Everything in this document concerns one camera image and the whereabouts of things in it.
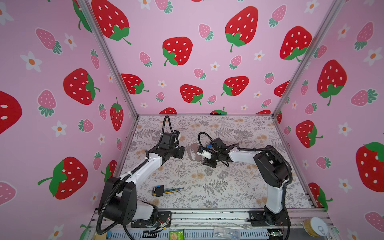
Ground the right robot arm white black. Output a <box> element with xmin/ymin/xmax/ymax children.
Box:
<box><xmin>197</xmin><ymin>132</ymin><xmax>293</xmax><ymax>227</ymax></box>

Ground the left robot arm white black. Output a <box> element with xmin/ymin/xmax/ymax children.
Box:
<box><xmin>96</xmin><ymin>116</ymin><xmax>185</xmax><ymax>235</ymax></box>

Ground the clear plastic bag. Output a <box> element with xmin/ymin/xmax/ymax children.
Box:
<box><xmin>214</xmin><ymin>226</ymin><xmax>241</xmax><ymax>240</ymax></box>

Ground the green packet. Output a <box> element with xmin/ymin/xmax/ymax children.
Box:
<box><xmin>169</xmin><ymin>230</ymin><xmax>185</xmax><ymax>240</ymax></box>

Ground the yellow sponge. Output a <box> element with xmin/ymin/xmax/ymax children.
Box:
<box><xmin>93</xmin><ymin>233</ymin><xmax>107</xmax><ymax>240</ymax></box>

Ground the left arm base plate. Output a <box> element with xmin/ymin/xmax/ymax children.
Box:
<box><xmin>131</xmin><ymin>211</ymin><xmax>172</xmax><ymax>228</ymax></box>

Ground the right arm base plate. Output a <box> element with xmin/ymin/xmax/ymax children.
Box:
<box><xmin>247</xmin><ymin>210</ymin><xmax>292</xmax><ymax>227</ymax></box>

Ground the aluminium rail frame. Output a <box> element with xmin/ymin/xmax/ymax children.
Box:
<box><xmin>86</xmin><ymin>208</ymin><xmax>340</xmax><ymax>240</ymax></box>

